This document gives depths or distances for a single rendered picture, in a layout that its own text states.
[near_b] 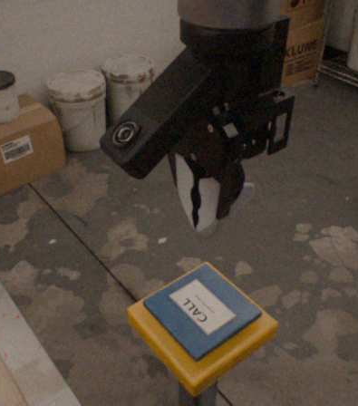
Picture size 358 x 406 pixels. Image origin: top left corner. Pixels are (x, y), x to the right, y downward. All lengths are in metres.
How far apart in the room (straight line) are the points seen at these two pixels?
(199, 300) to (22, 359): 0.20
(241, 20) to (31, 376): 0.37
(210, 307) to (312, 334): 1.25
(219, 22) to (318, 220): 1.94
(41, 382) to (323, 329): 1.42
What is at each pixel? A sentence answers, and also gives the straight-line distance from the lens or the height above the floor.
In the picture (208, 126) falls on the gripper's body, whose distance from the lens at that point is 0.37.
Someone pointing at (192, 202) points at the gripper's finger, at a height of 1.12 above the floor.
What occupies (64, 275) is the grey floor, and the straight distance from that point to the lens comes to 1.95.
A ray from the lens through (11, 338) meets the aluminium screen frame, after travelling 0.52.
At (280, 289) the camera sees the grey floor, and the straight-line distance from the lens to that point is 1.89.
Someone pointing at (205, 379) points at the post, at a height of 0.95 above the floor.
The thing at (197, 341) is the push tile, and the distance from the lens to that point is 0.52.
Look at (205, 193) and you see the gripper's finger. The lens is 0.42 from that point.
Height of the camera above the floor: 1.39
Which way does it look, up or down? 39 degrees down
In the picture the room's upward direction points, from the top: straight up
